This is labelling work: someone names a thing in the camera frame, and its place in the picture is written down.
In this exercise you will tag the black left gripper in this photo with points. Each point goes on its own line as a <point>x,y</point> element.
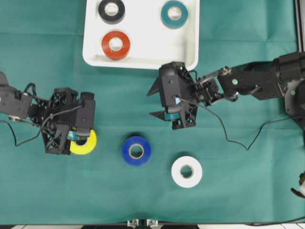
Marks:
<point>56,133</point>

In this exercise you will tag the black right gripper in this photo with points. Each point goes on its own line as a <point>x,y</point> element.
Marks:
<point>194,91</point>

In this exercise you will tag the yellow tape roll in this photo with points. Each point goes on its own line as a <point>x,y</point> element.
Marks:
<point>87,147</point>

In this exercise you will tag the red tape roll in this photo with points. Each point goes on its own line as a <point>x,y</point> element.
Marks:
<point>116,45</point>

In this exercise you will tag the teal green tape roll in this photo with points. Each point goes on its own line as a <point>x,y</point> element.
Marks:
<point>174,14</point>

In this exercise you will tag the black tape roll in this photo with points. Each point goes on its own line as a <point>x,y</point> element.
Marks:
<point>111,11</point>

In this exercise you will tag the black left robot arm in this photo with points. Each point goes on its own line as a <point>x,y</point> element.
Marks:
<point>16,104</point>

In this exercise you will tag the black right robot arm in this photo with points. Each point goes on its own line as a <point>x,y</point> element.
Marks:
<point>282,77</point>

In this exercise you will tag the blue tape roll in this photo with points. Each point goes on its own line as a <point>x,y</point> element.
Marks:
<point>136,151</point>

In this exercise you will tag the white plastic tray case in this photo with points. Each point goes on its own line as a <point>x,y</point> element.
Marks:
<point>152,43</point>

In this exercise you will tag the white tape roll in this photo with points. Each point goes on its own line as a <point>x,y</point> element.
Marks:
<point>187,172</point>

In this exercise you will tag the green table cloth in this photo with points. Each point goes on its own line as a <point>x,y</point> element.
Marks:
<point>250,153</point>

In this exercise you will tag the metal table clamp left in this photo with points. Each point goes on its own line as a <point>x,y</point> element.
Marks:
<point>133,223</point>

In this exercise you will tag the metal table clamp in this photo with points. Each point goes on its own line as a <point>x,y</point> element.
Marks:
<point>151,223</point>
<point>133,223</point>

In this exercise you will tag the metal table clamp right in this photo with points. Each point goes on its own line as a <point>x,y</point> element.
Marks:
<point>151,223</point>

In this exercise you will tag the white black object at edge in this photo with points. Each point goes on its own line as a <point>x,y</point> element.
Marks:
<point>301,190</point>

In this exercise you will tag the aluminium frame rail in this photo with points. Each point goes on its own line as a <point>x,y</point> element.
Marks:
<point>300,23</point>

